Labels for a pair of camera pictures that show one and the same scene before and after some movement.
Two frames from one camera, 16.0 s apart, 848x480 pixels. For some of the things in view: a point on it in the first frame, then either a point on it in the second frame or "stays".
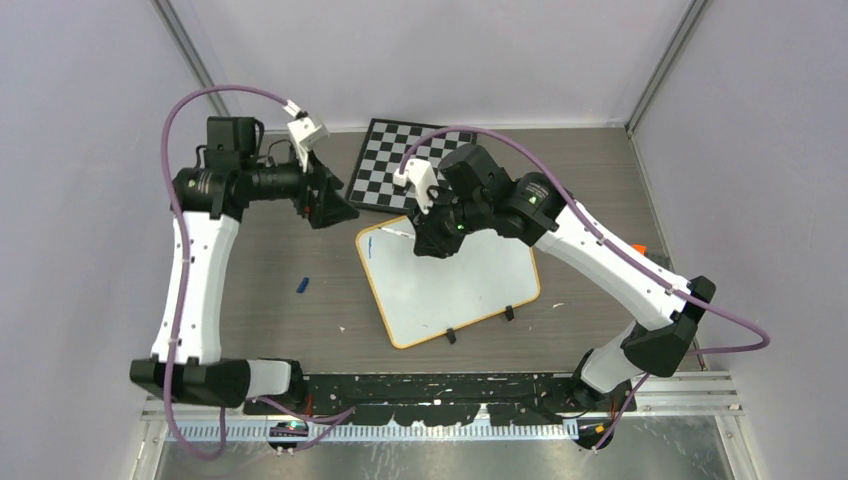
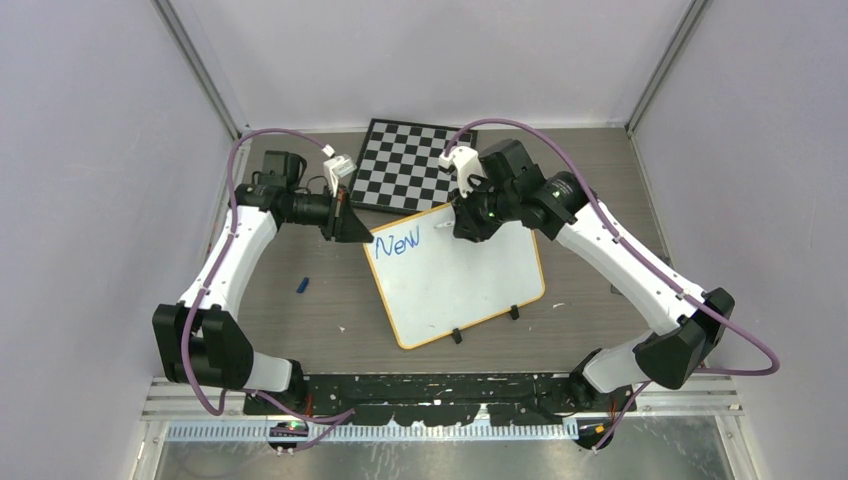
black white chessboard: [385, 147] stays
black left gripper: [329, 206] to [346, 228]
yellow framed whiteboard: [421, 298] stays
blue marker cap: [302, 286] stays
